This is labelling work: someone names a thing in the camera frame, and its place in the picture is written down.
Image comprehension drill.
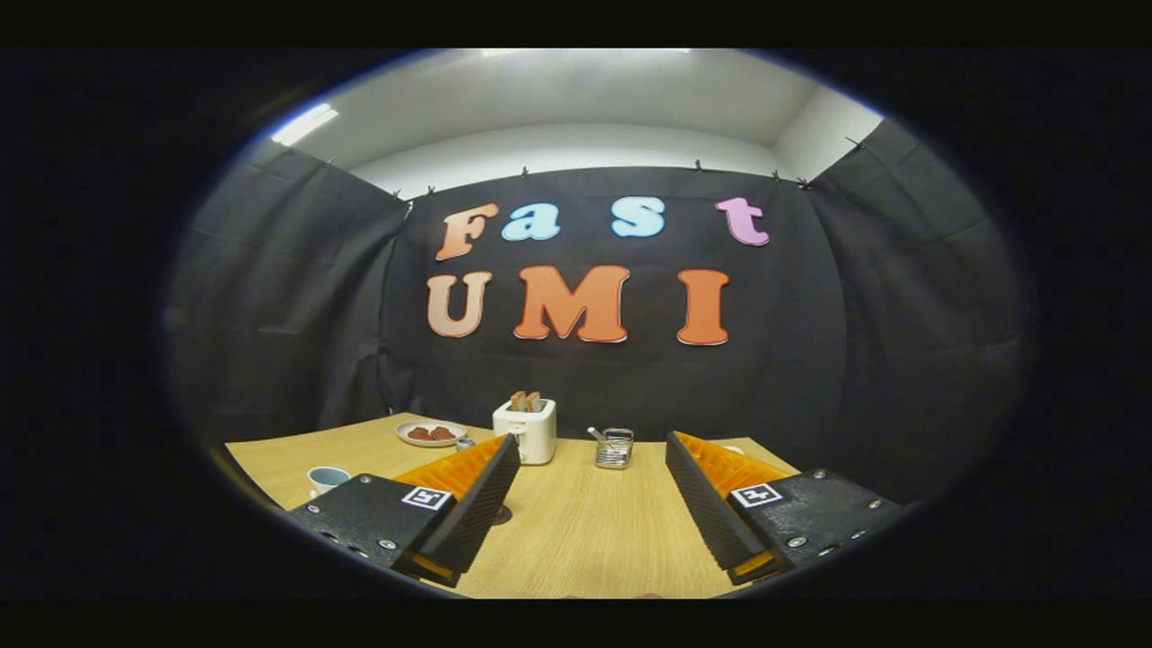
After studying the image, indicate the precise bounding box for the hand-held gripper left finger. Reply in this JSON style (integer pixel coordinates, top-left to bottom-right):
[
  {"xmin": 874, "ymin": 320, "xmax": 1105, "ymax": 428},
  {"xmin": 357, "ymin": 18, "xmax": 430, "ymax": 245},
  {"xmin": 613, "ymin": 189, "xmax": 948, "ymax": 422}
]
[{"xmin": 288, "ymin": 433, "xmax": 522, "ymax": 589}]

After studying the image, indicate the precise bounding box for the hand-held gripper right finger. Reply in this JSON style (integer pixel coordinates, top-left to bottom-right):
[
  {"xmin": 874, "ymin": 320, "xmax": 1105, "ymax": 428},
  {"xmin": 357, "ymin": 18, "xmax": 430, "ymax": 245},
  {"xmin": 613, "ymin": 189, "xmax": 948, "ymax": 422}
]
[{"xmin": 665, "ymin": 430, "xmax": 910, "ymax": 586}]

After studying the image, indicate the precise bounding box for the white cup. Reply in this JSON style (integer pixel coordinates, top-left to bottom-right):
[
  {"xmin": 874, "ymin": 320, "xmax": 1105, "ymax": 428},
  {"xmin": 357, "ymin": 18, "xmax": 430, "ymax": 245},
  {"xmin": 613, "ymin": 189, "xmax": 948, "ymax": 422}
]
[{"xmin": 307, "ymin": 466, "xmax": 352, "ymax": 500}]

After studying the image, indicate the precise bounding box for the white round plate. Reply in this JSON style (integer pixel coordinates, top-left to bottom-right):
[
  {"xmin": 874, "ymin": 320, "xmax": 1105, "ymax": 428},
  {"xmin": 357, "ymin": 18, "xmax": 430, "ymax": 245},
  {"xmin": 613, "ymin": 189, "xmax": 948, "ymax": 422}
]
[{"xmin": 396, "ymin": 419, "xmax": 469, "ymax": 448}]

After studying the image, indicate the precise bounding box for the white toaster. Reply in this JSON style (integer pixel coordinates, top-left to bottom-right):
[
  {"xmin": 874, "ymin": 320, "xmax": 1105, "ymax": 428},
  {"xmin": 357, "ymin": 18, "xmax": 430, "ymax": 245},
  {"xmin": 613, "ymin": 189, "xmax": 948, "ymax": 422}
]
[{"xmin": 492, "ymin": 399, "xmax": 558, "ymax": 466}]

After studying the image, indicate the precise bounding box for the wooden table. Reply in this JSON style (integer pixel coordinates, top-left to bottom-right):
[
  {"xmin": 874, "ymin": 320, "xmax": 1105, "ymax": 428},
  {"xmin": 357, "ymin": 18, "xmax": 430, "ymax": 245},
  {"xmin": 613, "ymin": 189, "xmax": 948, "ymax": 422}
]
[{"xmin": 225, "ymin": 412, "xmax": 802, "ymax": 600}]

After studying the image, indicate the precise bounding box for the black backdrop cloth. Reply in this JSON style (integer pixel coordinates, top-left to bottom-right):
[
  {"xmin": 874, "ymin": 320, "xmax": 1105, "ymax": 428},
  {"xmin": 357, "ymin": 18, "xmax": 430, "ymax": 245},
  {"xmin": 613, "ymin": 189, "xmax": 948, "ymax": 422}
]
[{"xmin": 165, "ymin": 117, "xmax": 1027, "ymax": 505}]

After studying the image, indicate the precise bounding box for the short ceiling light strip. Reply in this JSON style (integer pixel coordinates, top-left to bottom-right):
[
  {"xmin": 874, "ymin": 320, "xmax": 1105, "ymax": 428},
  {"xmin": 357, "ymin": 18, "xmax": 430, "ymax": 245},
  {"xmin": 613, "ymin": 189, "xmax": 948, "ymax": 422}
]
[{"xmin": 270, "ymin": 103, "xmax": 340, "ymax": 147}]

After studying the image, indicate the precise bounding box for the long ceiling light panel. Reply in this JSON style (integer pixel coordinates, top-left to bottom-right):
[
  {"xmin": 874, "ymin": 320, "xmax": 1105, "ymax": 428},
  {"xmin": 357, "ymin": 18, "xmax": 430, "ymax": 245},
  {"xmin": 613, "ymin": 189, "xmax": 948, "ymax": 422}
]
[{"xmin": 481, "ymin": 49, "xmax": 694, "ymax": 59}]

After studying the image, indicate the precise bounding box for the metal wire basket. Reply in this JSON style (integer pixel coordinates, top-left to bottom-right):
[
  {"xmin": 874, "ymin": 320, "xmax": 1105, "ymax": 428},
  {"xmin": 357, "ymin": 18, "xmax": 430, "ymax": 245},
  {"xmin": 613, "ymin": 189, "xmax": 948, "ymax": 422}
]
[{"xmin": 595, "ymin": 428, "xmax": 635, "ymax": 471}]

